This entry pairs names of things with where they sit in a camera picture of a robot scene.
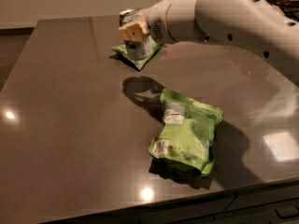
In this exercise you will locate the silver 7up soda can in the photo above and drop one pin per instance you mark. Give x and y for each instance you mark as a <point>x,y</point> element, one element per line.
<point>130,14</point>

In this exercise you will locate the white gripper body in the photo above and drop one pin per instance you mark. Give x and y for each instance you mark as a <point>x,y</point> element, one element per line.
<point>157,21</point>

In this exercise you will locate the large green snack bag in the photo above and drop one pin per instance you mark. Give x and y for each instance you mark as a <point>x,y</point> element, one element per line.
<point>184,144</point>

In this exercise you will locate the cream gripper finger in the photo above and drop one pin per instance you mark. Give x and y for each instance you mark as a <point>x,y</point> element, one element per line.
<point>135,31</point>

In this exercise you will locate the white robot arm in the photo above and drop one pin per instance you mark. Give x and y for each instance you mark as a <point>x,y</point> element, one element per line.
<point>253,25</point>

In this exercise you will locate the dark cabinet drawer handle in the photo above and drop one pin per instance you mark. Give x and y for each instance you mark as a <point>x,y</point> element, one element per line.
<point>287,212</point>

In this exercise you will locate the small green chip bag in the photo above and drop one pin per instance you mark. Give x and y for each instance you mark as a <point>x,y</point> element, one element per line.
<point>138,53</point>

